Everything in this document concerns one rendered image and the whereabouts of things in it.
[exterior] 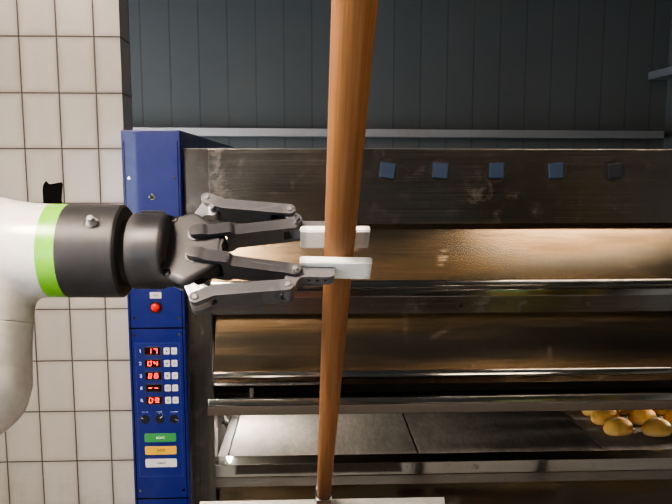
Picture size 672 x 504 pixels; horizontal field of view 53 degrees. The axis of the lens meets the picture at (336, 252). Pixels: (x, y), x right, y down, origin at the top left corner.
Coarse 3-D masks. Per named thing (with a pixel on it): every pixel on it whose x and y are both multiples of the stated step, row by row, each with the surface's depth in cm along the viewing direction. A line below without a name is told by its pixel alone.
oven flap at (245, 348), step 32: (224, 320) 194; (256, 320) 194; (288, 320) 195; (320, 320) 195; (352, 320) 195; (384, 320) 196; (416, 320) 196; (448, 320) 196; (480, 320) 197; (512, 320) 197; (544, 320) 197; (576, 320) 198; (608, 320) 198; (640, 320) 199; (224, 352) 192; (256, 352) 192; (288, 352) 193; (320, 352) 193; (352, 352) 193; (384, 352) 194; (416, 352) 194; (448, 352) 194; (480, 352) 195; (512, 352) 195; (544, 352) 195; (576, 352) 196; (608, 352) 196; (640, 352) 196
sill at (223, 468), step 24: (240, 456) 202; (264, 456) 202; (288, 456) 202; (312, 456) 202; (336, 456) 202; (360, 456) 202; (384, 456) 202; (408, 456) 202; (432, 456) 202; (456, 456) 202; (480, 456) 202; (504, 456) 202; (528, 456) 202; (552, 456) 202; (576, 456) 202; (600, 456) 202; (624, 456) 202; (648, 456) 202
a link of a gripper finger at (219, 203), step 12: (204, 204) 69; (216, 204) 68; (228, 204) 68; (240, 204) 68; (252, 204) 68; (264, 204) 68; (276, 204) 68; (288, 204) 68; (228, 216) 69; (240, 216) 69; (252, 216) 69; (264, 216) 69; (276, 216) 70
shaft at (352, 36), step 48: (336, 0) 42; (336, 48) 45; (336, 96) 48; (336, 144) 52; (336, 192) 57; (336, 240) 63; (336, 288) 70; (336, 336) 79; (336, 384) 91; (336, 432) 110
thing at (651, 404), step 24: (216, 408) 179; (240, 408) 179; (264, 408) 180; (288, 408) 180; (312, 408) 180; (360, 408) 181; (384, 408) 181; (408, 408) 181; (432, 408) 181; (456, 408) 182; (480, 408) 182; (504, 408) 182; (528, 408) 182; (552, 408) 183; (576, 408) 183; (600, 408) 183; (624, 408) 183; (648, 408) 184
